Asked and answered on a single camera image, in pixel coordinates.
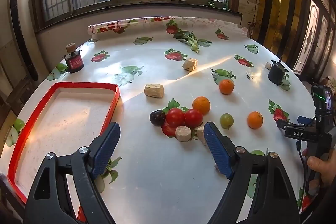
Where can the bok choy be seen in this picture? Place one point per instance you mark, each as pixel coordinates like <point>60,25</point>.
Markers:
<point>193,43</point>

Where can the wooden glass door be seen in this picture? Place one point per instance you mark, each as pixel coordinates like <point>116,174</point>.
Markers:
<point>315,19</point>

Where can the red-rimmed white tray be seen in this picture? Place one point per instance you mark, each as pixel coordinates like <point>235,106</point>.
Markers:
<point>65,119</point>

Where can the large beige fibrous block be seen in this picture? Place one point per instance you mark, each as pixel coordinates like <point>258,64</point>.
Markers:
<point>200,134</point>

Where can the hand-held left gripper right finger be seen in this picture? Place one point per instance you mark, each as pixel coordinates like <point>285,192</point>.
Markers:
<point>218,153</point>

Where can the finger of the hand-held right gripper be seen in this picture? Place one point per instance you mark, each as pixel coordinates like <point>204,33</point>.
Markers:
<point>283,124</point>
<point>305,119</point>

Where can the small beige fibrous block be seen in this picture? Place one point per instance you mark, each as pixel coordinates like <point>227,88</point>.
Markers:
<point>183,133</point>

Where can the black motor with red label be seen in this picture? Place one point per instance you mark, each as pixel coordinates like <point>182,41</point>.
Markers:
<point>74,64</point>

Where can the rounded beige fibrous block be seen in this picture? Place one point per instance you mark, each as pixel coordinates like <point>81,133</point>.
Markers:
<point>154,90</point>

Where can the dark purple plum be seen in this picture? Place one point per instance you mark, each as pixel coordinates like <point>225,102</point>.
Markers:
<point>157,117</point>

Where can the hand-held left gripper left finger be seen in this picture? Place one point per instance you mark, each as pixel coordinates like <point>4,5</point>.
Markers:
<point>106,153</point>

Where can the red tomato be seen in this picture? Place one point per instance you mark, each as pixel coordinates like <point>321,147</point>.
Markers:
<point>175,117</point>
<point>193,117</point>

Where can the person's right hand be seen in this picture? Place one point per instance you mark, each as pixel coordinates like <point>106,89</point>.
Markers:
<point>320,166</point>

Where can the standing air conditioner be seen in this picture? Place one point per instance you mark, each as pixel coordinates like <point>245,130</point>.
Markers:
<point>23,3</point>

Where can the orange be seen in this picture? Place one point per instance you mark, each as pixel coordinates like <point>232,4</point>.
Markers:
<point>201,105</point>
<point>255,120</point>
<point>226,86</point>

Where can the fruit-printed tablecloth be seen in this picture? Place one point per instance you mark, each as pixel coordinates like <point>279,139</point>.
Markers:
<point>157,161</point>

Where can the green grape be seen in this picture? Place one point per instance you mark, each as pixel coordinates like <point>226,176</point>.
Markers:
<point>226,120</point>

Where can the small windowsill plant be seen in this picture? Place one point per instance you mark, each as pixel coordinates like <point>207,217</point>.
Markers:
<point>211,4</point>

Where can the small white piece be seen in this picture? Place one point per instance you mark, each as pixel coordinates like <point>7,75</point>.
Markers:
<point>268,65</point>

